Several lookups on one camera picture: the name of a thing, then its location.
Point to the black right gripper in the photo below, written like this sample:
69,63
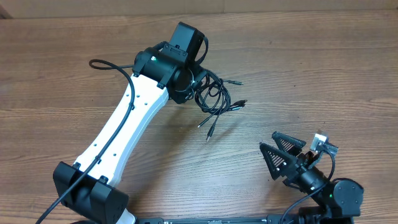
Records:
290,163

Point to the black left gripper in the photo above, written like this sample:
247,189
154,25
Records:
199,73

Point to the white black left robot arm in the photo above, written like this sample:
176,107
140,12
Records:
168,70

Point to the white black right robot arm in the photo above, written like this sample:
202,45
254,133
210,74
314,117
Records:
326,200

